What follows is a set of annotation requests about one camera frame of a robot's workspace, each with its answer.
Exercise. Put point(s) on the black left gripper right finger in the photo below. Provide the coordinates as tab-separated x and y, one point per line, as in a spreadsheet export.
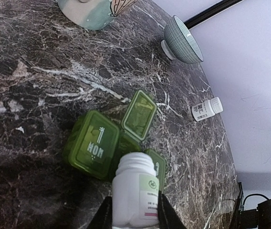
167	216

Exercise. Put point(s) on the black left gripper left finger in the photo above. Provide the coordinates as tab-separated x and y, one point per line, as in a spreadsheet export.
103	217

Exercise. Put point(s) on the white pill bottle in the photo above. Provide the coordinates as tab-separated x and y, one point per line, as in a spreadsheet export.
207	109
135	190

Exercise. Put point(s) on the green weekly pill organizer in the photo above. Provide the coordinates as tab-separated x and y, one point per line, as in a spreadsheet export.
96	144

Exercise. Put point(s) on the striped light blue bowl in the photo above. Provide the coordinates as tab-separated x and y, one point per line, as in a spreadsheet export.
178	42

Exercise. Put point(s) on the white mug with coral pattern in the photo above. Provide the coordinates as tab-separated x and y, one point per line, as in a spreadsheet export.
93	14

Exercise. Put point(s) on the black front table rail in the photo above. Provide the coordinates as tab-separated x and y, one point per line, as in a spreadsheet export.
238	208

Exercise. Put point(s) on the black frame post right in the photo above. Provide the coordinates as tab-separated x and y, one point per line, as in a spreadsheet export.
210	12

